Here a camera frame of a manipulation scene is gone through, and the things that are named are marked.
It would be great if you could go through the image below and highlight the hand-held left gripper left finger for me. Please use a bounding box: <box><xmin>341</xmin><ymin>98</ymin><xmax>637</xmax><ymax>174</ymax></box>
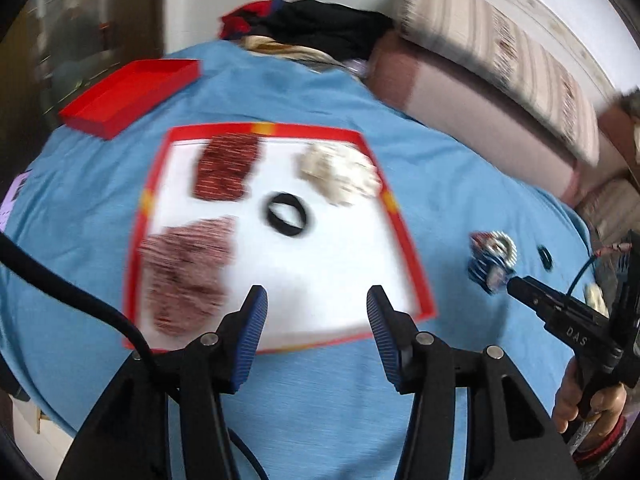
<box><xmin>55</xmin><ymin>285</ymin><xmax>269</xmax><ymax>480</ymax></box>

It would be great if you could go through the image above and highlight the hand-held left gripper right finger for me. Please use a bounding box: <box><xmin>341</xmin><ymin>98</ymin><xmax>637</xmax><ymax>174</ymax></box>
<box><xmin>366</xmin><ymin>285</ymin><xmax>583</xmax><ymax>480</ymax></box>

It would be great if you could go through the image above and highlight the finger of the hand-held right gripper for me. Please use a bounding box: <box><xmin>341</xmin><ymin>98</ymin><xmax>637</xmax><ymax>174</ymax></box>
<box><xmin>507</xmin><ymin>276</ymin><xmax>623</xmax><ymax>361</ymax></box>

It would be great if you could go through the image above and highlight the white pearl bracelet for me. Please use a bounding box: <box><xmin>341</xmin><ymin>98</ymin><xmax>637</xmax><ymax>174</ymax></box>
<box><xmin>584</xmin><ymin>282</ymin><xmax>608</xmax><ymax>317</ymax></box>

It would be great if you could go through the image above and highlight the red tray with white inside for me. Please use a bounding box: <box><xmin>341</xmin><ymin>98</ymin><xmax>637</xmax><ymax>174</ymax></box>
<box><xmin>122</xmin><ymin>121</ymin><xmax>436</xmax><ymax>353</ymax></box>

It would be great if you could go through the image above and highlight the blue striped wristwatch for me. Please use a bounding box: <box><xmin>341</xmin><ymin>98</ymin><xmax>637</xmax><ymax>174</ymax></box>
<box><xmin>467</xmin><ymin>230</ymin><xmax>518</xmax><ymax>293</ymax></box>

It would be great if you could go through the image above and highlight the person's right forearm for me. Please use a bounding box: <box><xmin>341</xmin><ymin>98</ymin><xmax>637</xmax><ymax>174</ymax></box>
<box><xmin>570</xmin><ymin>415</ymin><xmax>640</xmax><ymax>480</ymax></box>

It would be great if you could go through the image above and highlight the person's right hand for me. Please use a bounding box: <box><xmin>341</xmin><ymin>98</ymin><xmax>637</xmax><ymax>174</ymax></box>
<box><xmin>554</xmin><ymin>360</ymin><xmax>628</xmax><ymax>453</ymax></box>

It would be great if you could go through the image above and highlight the blue blanket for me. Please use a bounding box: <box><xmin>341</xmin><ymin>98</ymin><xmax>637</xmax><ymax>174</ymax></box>
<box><xmin>0</xmin><ymin>40</ymin><xmax>621</xmax><ymax>480</ymax></box>

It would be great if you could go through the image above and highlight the red plaid scrunchie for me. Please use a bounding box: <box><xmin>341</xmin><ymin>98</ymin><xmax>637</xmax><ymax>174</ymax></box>
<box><xmin>140</xmin><ymin>215</ymin><xmax>238</xmax><ymax>336</ymax></box>

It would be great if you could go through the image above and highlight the beige patterned cushion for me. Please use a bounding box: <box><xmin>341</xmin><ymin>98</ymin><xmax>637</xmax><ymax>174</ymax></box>
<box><xmin>575</xmin><ymin>176</ymin><xmax>640</xmax><ymax>258</ymax></box>

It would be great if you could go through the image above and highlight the white dotted scrunchie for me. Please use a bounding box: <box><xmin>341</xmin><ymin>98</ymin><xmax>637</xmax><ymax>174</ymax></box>
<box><xmin>295</xmin><ymin>142</ymin><xmax>383</xmax><ymax>208</ymax></box>

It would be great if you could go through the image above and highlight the dark red dotted scrunchie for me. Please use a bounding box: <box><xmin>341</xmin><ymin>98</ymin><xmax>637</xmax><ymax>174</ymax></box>
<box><xmin>190</xmin><ymin>132</ymin><xmax>263</xmax><ymax>201</ymax></box>

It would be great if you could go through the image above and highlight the pink cushion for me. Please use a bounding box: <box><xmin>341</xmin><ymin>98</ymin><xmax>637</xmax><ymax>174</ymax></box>
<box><xmin>367</xmin><ymin>30</ymin><xmax>583</xmax><ymax>206</ymax></box>

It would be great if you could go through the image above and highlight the red box lid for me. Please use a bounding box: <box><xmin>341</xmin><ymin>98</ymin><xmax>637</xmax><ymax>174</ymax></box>
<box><xmin>59</xmin><ymin>59</ymin><xmax>202</xmax><ymax>140</ymax></box>

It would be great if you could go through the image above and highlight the pale purple paper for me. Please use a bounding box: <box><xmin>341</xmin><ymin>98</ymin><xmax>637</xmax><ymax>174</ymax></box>
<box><xmin>0</xmin><ymin>170</ymin><xmax>32</xmax><ymax>232</ymax></box>

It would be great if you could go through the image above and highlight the striped floral pillow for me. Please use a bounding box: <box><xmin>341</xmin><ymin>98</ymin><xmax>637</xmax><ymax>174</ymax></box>
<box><xmin>395</xmin><ymin>0</ymin><xmax>601</xmax><ymax>166</ymax></box>

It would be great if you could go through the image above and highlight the beige patterned cloth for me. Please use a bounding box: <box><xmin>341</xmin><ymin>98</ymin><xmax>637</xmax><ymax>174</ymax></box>
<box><xmin>240</xmin><ymin>35</ymin><xmax>346</xmax><ymax>68</ymax></box>

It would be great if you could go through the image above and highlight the red cloth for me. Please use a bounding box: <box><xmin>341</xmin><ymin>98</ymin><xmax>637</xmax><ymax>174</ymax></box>
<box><xmin>220</xmin><ymin>0</ymin><xmax>281</xmax><ymax>40</ymax></box>

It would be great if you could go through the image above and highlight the black garment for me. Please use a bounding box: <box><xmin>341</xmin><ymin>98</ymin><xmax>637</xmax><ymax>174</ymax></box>
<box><xmin>265</xmin><ymin>0</ymin><xmax>396</xmax><ymax>61</ymax></box>

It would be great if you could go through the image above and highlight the glass panel door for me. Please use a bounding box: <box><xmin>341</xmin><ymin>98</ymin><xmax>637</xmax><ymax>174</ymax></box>
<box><xmin>0</xmin><ymin>0</ymin><xmax>168</xmax><ymax>128</ymax></box>

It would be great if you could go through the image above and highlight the thin wire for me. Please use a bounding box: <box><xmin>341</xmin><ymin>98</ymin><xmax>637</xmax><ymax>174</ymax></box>
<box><xmin>567</xmin><ymin>242</ymin><xmax>633</xmax><ymax>297</ymax></box>

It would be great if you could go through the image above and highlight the small thick black hair tie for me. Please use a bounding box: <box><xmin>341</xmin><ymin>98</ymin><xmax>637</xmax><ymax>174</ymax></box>
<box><xmin>262</xmin><ymin>191</ymin><xmax>310</xmax><ymax>238</ymax></box>

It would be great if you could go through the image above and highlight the thick black cable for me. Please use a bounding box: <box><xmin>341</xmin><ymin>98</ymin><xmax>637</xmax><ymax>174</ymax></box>
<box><xmin>0</xmin><ymin>232</ymin><xmax>271</xmax><ymax>480</ymax></box>

